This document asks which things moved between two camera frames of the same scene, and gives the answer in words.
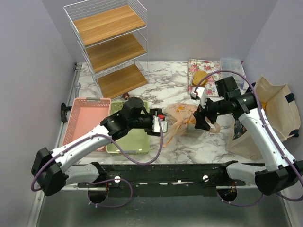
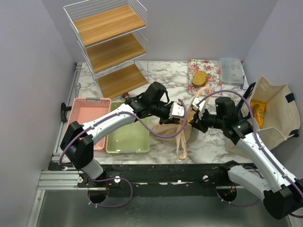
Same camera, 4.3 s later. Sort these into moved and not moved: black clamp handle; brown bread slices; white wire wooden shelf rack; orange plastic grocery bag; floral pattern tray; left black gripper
Moved: left black gripper; orange plastic grocery bag
Not moved: brown bread slices; floral pattern tray; black clamp handle; white wire wooden shelf rack
